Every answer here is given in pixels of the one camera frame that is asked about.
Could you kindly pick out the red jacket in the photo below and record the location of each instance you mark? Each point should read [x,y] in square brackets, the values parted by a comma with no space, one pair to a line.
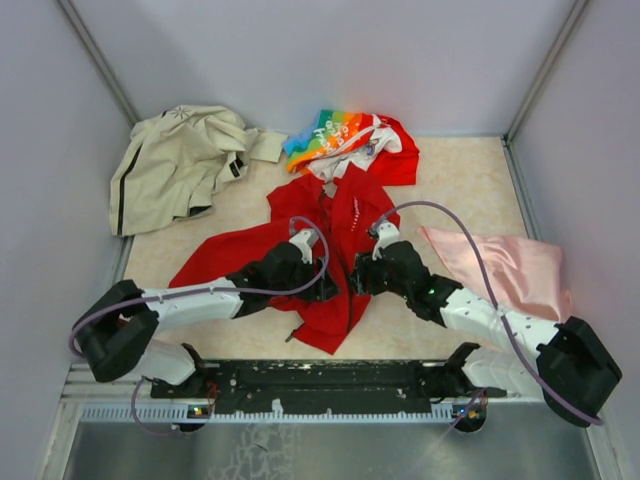
[344,219]

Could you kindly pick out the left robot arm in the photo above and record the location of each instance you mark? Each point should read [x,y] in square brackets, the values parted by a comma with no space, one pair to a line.
[117,335]

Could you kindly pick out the rainbow white red garment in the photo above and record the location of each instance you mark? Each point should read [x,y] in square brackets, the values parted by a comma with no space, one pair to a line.
[336,140]

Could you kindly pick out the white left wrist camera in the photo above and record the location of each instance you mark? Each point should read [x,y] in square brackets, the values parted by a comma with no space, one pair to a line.
[305,240]

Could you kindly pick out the pink satin cloth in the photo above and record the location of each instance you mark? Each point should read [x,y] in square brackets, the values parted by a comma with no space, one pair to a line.
[524,274]

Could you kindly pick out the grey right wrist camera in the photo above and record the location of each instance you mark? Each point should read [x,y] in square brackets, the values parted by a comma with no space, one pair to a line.
[385,234]

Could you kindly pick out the right aluminium frame post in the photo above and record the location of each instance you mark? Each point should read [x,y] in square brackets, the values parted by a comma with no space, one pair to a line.
[566,32]

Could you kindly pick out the left aluminium frame post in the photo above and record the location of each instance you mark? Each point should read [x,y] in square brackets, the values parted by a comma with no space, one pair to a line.
[98,59]

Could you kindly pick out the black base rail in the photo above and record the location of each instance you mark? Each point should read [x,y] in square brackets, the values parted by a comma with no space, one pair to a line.
[305,387]

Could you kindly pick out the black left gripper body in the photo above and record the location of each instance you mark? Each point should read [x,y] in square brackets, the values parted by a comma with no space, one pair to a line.
[302,275]

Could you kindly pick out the aluminium frame post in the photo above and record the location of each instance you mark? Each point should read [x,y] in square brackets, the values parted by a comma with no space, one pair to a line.
[98,59]
[566,32]

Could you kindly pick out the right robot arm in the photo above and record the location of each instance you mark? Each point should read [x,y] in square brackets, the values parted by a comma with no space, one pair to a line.
[564,364]

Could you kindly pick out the beige jacket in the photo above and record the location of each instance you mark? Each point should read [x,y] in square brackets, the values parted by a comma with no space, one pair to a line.
[177,161]

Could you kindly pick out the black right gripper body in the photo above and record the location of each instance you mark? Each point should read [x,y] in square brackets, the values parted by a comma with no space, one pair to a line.
[374,278]

